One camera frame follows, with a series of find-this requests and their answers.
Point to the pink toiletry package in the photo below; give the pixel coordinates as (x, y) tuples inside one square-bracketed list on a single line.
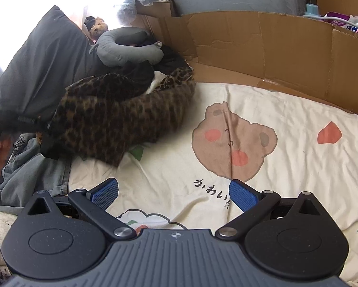
[(348, 22)]

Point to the small plush toy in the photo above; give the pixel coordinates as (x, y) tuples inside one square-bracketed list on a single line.
[(95, 26)]

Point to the leopard print skirt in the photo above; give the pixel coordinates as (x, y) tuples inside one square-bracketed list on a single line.
[(103, 117)]

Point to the black clothes pile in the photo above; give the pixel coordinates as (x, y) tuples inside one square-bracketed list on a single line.
[(140, 77)]

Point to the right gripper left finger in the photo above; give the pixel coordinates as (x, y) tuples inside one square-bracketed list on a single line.
[(91, 206)]

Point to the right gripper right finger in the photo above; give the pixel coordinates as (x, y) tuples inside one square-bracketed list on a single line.
[(256, 207)]

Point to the cream bear print bedsheet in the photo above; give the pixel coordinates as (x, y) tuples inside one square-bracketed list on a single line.
[(268, 140)]

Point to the grey neck pillow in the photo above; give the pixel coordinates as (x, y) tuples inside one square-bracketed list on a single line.
[(116, 47)]

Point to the blue denim jeans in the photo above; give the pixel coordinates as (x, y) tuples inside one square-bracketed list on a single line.
[(28, 171)]

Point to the brown cardboard sheet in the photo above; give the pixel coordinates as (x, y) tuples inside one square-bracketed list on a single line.
[(290, 54)]

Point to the dark grey pillow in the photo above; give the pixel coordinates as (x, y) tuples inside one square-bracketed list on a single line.
[(55, 55)]

